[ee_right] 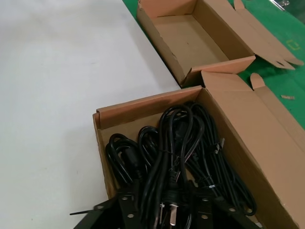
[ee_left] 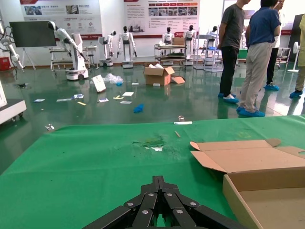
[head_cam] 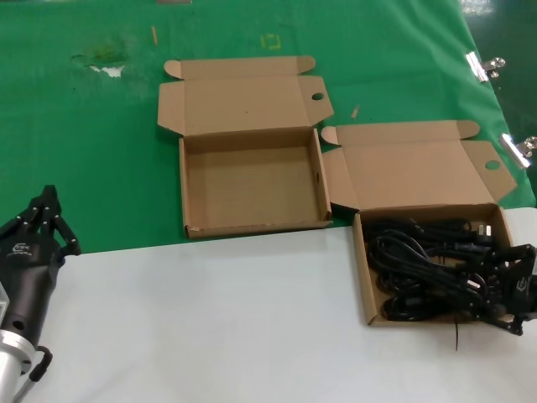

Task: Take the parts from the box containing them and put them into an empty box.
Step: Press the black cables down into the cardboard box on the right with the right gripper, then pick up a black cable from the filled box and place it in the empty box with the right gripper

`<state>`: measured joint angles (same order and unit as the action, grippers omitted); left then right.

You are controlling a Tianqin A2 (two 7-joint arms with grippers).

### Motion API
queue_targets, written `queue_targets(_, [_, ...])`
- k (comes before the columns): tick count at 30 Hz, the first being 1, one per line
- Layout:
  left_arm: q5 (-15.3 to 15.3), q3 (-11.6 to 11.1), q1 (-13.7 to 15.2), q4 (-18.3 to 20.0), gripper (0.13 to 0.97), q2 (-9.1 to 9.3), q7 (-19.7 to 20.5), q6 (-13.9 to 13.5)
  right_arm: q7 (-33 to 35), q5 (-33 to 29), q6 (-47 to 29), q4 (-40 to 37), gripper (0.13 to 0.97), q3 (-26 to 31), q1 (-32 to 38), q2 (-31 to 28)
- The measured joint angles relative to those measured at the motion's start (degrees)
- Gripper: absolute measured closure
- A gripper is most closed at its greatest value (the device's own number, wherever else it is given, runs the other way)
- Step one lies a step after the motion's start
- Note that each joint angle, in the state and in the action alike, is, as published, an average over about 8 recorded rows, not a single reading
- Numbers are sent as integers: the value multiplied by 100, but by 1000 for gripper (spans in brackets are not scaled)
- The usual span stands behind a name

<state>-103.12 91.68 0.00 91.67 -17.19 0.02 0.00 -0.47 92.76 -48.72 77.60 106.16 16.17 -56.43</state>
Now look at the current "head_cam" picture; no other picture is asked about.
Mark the cardboard box holding cables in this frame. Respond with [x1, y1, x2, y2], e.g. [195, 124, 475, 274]
[321, 119, 519, 327]

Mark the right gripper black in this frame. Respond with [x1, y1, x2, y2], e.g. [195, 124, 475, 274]
[488, 245, 537, 337]

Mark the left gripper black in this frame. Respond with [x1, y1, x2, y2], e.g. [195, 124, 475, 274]
[0, 185, 83, 341]

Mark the black power cable bundle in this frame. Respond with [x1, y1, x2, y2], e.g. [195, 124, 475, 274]
[371, 237, 504, 295]
[381, 289, 504, 325]
[364, 217, 498, 257]
[456, 251, 517, 320]

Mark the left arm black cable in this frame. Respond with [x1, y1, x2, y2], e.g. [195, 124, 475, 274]
[12, 343, 55, 403]

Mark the silver binder clip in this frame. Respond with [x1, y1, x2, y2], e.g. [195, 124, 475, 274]
[498, 133, 537, 170]
[465, 51, 507, 84]

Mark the green table cloth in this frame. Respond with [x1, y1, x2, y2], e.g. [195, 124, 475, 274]
[0, 0, 537, 255]

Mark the cardboard box with dented corner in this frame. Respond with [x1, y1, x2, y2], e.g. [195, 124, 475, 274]
[157, 55, 336, 240]

